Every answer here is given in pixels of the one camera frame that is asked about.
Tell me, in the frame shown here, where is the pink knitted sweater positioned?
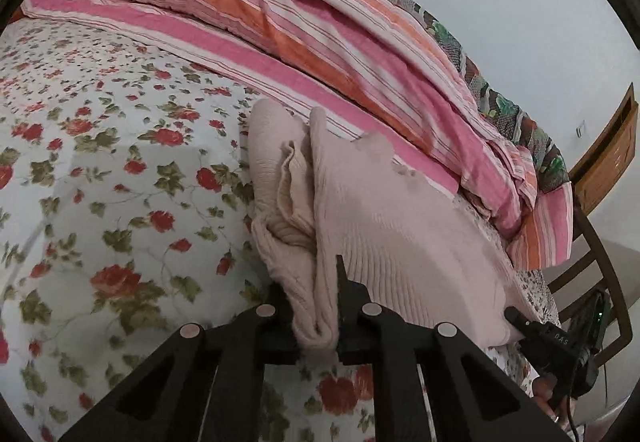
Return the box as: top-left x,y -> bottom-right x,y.
248,99 -> 536,350

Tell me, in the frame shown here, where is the right hand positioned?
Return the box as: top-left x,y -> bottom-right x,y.
532,375 -> 576,430

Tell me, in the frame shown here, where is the floral patchwork blanket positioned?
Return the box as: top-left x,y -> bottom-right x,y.
387,0 -> 570,193

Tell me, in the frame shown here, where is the brown wooden door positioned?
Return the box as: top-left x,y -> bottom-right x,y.
570,83 -> 639,215

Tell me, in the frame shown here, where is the floral bed sheet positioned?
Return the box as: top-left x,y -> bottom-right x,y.
0,16 -> 561,442

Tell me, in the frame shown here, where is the pink orange striped quilt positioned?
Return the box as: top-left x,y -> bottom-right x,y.
22,0 -> 573,271

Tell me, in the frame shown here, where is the black cable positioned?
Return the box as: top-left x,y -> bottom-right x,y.
562,395 -> 584,442

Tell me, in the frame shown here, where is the white wall switch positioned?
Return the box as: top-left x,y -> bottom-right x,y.
575,120 -> 586,139

